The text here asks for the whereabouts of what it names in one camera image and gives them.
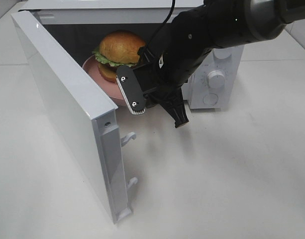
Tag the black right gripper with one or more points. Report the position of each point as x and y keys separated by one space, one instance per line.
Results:
x=189 y=43

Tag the round door release button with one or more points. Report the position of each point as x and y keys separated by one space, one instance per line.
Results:
x=210 y=99

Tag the burger with lettuce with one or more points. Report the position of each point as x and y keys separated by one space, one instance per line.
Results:
x=118 y=48

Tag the white microwave door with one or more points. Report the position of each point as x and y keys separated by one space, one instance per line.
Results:
x=81 y=112

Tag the pink round plate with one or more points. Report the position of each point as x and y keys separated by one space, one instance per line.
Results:
x=111 y=89

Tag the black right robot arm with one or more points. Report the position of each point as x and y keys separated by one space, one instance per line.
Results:
x=214 y=24

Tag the lower white timer knob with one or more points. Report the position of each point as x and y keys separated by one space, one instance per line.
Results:
x=216 y=79

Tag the upper white power knob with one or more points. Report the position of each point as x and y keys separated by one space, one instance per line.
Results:
x=222 y=54

